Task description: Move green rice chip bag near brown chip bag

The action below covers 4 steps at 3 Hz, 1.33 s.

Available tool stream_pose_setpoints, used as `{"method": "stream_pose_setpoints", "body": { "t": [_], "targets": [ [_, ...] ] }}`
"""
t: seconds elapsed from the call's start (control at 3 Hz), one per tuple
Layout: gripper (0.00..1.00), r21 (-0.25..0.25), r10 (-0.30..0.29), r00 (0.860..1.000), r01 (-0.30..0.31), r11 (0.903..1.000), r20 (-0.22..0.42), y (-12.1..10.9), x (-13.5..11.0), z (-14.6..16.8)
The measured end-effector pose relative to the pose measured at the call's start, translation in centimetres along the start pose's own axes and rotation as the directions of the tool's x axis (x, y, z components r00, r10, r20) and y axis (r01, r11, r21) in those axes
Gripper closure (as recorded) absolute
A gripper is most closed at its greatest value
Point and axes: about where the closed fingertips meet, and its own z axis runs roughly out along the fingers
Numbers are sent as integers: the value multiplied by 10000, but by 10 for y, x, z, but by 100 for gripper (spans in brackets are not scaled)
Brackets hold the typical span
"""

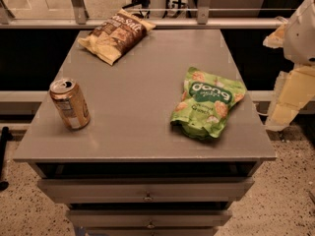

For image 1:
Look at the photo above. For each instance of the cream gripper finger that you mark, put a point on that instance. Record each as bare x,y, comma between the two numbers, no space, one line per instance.
276,38
292,91

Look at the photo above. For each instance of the green rice chip bag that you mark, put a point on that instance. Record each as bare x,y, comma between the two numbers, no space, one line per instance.
205,103

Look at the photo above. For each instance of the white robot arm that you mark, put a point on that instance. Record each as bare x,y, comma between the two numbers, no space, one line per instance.
299,35

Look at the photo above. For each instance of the brown chip bag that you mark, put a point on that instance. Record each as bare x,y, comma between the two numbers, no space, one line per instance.
116,36

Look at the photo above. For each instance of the top drawer with knob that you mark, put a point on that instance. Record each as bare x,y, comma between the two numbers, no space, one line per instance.
88,191

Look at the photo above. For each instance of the drawer with knob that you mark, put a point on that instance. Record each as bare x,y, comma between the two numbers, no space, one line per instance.
149,218
88,191

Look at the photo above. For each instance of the orange soda can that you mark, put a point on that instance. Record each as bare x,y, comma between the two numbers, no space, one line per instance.
69,100

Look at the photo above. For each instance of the black stand at left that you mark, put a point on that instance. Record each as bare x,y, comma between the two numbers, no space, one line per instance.
4,138

